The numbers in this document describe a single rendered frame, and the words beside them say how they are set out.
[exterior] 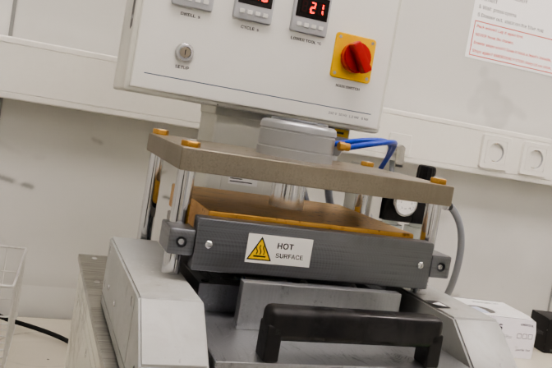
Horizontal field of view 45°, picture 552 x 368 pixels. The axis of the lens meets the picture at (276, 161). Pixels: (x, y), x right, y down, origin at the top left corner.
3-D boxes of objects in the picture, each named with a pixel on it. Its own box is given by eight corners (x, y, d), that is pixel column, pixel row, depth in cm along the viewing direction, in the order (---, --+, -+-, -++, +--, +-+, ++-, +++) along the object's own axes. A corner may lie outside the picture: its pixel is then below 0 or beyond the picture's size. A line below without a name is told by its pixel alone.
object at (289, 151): (128, 204, 78) (145, 95, 77) (361, 231, 88) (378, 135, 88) (165, 253, 55) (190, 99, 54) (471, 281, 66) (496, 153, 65)
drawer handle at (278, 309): (254, 352, 49) (263, 300, 49) (425, 359, 54) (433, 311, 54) (262, 362, 47) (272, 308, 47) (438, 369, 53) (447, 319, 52)
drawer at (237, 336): (144, 291, 74) (155, 223, 74) (322, 303, 82) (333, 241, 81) (207, 413, 46) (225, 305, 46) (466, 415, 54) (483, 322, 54)
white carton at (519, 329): (390, 327, 127) (397, 289, 126) (494, 337, 132) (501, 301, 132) (419, 350, 115) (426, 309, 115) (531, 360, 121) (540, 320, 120)
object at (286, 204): (166, 218, 72) (180, 133, 72) (345, 238, 80) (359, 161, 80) (202, 256, 56) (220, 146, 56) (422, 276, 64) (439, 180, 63)
